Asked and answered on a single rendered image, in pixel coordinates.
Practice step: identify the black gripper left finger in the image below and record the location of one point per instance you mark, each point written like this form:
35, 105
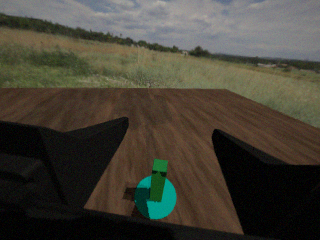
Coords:
75, 160

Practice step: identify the green rectangular post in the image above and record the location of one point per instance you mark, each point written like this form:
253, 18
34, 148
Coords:
159, 172

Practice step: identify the cyan circle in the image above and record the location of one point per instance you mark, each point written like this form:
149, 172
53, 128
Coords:
154, 209

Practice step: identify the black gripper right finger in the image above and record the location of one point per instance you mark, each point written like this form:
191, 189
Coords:
267, 192

